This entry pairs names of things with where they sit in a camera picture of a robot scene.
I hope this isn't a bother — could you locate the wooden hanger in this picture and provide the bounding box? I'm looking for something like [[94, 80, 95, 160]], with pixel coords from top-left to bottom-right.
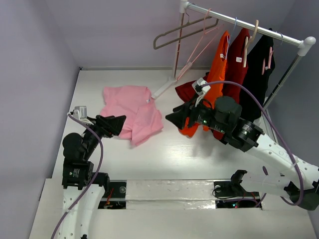
[[243, 20, 259, 68]]

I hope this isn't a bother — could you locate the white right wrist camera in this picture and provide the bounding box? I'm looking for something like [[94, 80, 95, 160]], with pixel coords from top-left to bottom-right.
[[192, 78, 210, 107]]

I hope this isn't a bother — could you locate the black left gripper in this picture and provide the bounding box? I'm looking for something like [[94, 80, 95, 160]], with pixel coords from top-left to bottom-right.
[[83, 114, 126, 158]]

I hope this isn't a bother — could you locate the pink t shirt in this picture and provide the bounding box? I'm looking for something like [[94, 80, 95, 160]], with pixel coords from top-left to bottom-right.
[[100, 86, 163, 146]]

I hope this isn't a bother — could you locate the pink wire hanger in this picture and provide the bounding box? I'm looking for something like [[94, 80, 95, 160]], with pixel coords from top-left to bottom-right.
[[176, 8, 220, 81]]

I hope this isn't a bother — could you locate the orange t shirt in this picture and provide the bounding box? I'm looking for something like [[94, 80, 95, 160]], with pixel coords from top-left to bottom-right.
[[175, 31, 230, 137]]

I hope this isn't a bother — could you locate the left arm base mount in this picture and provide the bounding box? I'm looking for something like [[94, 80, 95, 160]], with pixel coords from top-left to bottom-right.
[[98, 181, 127, 210]]

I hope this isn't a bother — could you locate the grey velvet hanger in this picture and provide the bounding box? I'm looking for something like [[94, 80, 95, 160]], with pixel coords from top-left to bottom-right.
[[153, 12, 219, 50]]

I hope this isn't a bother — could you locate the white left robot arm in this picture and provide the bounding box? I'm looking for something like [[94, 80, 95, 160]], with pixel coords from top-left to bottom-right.
[[51, 110, 126, 239]]

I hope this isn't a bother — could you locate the blue wire hanger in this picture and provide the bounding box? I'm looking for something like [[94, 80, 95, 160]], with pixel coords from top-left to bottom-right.
[[225, 17, 237, 60]]

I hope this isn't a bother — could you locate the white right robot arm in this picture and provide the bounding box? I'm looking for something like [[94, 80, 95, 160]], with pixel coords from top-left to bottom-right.
[[165, 97, 319, 211]]

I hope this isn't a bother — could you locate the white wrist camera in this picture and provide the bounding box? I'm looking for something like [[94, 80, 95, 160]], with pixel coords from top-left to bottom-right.
[[70, 106, 93, 124], [192, 78, 210, 107]]

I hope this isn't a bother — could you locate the dark red t shirt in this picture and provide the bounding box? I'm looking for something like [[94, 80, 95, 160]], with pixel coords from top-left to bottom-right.
[[174, 27, 251, 140]]

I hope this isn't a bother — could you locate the pink clip hanger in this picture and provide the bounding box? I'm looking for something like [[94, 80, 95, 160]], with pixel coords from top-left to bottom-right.
[[262, 47, 273, 75]]

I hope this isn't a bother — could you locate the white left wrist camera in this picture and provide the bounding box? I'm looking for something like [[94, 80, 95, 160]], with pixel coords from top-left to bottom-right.
[[70, 106, 93, 124]]

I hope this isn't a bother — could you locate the black t shirt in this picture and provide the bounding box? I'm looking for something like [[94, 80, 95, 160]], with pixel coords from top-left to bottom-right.
[[239, 35, 275, 122]]

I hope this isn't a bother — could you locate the white metal clothes rack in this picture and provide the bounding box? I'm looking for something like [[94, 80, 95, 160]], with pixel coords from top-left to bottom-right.
[[152, 0, 316, 109]]

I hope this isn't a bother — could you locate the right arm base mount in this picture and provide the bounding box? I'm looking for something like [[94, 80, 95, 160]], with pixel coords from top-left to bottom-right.
[[212, 170, 262, 209]]

